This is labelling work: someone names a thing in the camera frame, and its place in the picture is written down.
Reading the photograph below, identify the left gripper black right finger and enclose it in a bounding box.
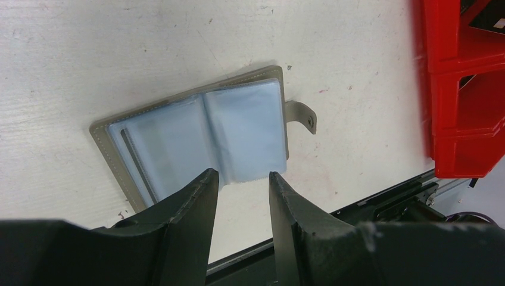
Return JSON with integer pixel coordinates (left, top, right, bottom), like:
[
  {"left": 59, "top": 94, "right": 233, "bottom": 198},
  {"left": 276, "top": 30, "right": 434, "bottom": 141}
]
[{"left": 269, "top": 172, "right": 504, "bottom": 285}]

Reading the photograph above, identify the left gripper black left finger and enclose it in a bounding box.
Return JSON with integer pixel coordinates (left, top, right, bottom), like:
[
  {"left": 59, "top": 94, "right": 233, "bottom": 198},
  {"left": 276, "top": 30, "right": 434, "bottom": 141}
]
[{"left": 1, "top": 169, "right": 219, "bottom": 285}]

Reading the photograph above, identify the grey card holder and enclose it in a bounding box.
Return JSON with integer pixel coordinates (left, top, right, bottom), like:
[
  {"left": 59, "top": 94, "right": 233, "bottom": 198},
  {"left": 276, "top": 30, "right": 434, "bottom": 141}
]
[{"left": 89, "top": 65, "right": 317, "bottom": 212}]

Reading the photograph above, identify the red plastic tray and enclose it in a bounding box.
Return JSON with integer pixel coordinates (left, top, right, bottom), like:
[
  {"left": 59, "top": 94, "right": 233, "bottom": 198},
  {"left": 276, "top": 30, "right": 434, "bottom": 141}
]
[{"left": 411, "top": 1, "right": 504, "bottom": 178}]

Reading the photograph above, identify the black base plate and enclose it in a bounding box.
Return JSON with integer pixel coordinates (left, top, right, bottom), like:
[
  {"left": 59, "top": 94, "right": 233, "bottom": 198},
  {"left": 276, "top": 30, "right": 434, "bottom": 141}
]
[{"left": 205, "top": 170, "right": 492, "bottom": 285}]

